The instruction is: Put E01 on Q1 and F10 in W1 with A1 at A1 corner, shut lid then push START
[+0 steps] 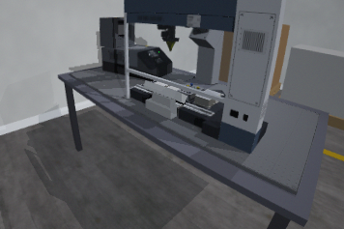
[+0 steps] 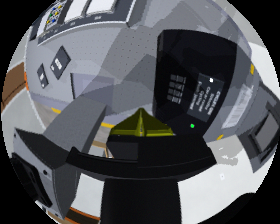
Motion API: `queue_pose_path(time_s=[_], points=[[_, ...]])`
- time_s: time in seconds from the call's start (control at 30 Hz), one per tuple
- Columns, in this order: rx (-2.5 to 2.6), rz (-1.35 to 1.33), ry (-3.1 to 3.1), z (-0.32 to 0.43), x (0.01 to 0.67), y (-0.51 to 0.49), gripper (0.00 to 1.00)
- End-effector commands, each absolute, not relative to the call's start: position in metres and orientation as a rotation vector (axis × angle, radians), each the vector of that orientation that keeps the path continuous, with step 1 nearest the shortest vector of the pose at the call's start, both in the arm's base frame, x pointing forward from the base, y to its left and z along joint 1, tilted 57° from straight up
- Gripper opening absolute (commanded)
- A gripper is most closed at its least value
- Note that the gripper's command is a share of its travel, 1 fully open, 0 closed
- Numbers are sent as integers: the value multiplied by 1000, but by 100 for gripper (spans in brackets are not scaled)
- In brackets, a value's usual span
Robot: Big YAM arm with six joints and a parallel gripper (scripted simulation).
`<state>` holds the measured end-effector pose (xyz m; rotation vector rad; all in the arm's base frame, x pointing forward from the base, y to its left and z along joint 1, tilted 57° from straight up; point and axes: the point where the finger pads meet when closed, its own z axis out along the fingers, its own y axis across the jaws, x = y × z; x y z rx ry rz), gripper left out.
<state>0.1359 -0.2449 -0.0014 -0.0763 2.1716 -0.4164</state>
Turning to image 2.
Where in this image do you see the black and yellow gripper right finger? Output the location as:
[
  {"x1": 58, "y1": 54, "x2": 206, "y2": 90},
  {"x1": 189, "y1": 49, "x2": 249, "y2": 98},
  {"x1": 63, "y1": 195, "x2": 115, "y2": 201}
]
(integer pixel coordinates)
[{"x1": 141, "y1": 108, "x2": 173, "y2": 136}]

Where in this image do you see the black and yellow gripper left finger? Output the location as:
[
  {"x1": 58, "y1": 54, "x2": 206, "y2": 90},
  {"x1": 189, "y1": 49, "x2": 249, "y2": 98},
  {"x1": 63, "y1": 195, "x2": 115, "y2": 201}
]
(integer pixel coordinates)
[{"x1": 109, "y1": 108, "x2": 141, "y2": 136}]

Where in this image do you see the white pcr plate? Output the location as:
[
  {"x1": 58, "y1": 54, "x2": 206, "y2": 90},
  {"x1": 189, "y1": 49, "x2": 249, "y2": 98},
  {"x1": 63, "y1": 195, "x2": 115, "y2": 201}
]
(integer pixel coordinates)
[
  {"x1": 64, "y1": 0, "x2": 90, "y2": 23},
  {"x1": 86, "y1": 0, "x2": 117, "y2": 15}
]

